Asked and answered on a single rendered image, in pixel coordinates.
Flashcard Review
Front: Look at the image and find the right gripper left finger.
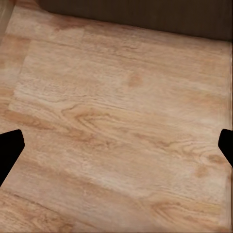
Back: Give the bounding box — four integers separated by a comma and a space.
0, 129, 25, 186

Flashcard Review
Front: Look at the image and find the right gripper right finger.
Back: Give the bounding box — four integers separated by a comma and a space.
218, 129, 233, 167

